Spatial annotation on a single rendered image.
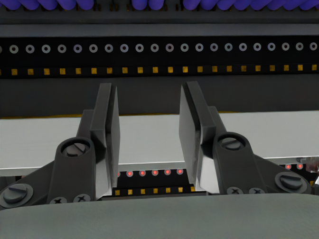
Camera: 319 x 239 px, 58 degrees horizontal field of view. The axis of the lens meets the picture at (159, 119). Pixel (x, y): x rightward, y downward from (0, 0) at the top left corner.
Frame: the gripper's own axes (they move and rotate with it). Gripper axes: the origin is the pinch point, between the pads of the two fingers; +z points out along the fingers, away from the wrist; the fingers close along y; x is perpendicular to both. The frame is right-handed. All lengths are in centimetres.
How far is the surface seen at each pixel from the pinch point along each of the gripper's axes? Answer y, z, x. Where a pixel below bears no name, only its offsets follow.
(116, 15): -3.1, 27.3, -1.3
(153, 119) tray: 0.8, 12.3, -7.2
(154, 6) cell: 1.5, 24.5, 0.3
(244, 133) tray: 9.5, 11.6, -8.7
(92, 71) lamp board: -6.6, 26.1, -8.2
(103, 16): -4.6, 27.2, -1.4
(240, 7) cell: 11.8, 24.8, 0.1
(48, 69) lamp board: -12.3, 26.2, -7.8
